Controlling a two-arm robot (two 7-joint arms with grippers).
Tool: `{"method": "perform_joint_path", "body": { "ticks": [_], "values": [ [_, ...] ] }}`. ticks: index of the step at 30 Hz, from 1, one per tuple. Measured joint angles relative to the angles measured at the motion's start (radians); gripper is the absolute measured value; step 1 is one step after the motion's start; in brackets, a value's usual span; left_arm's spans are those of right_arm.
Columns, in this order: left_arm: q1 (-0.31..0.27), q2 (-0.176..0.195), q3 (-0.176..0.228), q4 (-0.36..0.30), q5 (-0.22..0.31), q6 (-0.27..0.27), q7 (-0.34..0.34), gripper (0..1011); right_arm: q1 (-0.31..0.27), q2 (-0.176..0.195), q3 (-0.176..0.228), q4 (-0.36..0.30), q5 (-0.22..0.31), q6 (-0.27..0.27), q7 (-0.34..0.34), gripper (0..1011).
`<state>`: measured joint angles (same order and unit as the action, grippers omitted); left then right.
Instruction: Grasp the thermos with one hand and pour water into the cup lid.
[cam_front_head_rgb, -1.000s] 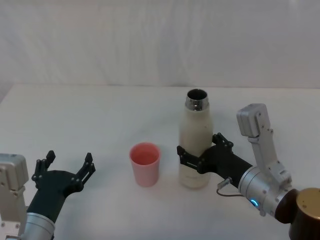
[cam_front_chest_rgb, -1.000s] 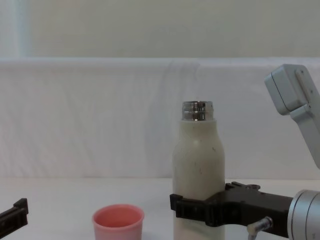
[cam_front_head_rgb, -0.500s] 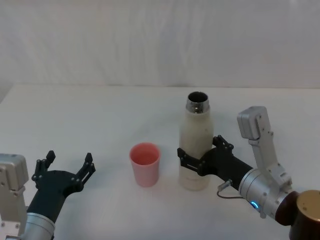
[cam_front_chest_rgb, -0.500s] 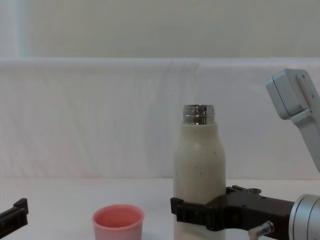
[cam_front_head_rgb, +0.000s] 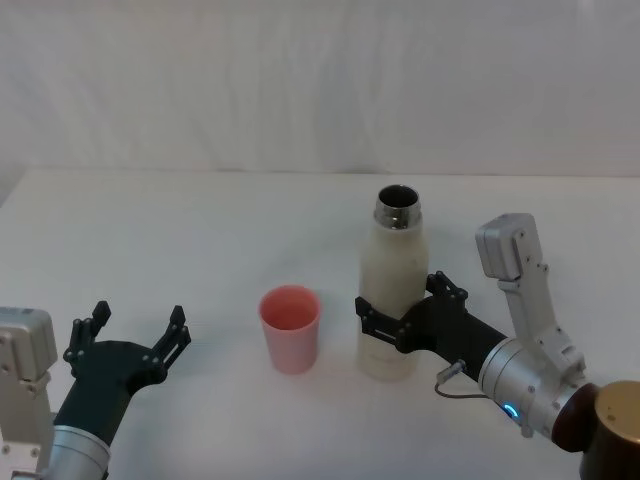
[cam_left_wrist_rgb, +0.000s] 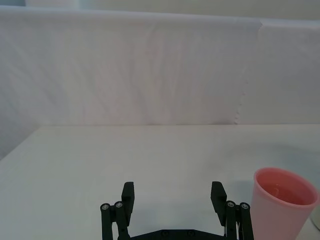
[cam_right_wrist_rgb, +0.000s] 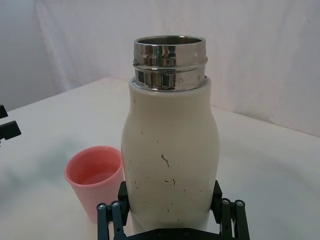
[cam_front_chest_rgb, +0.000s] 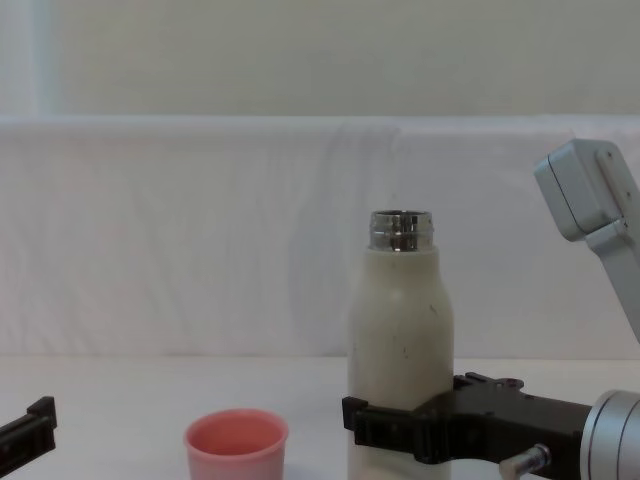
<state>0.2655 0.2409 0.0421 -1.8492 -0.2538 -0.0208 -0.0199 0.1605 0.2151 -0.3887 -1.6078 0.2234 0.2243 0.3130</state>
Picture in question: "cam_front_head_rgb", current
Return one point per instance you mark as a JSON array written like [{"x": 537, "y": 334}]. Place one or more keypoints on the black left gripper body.
[{"x": 105, "y": 380}]

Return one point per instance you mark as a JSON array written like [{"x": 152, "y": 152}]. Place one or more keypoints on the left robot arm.
[{"x": 25, "y": 350}]

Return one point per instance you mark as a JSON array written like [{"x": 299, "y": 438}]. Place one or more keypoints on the cream vacuum bottle steel neck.
[{"x": 395, "y": 270}]

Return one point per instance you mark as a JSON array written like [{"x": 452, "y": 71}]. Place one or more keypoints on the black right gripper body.
[{"x": 450, "y": 330}]

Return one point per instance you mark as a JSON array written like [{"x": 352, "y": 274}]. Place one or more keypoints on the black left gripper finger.
[
  {"x": 82, "y": 332},
  {"x": 172, "y": 337}
]

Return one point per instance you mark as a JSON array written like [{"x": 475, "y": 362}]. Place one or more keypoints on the white curtain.
[{"x": 300, "y": 75}]

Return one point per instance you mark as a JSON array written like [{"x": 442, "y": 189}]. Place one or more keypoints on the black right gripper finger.
[
  {"x": 382, "y": 327},
  {"x": 447, "y": 290}
]

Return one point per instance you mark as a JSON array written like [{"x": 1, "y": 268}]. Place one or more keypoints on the white table cloth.
[{"x": 175, "y": 240}]

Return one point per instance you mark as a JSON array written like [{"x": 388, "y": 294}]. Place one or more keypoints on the pink plastic cup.
[{"x": 290, "y": 340}]

